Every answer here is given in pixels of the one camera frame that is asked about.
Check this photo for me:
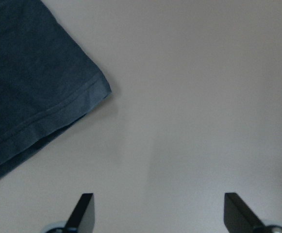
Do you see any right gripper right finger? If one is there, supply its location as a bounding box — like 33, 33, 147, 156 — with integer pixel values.
224, 193, 269, 233

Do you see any black graphic t-shirt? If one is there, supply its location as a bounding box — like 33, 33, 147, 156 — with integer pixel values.
0, 0, 111, 179

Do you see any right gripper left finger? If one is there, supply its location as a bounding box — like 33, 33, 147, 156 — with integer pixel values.
64, 193, 95, 233

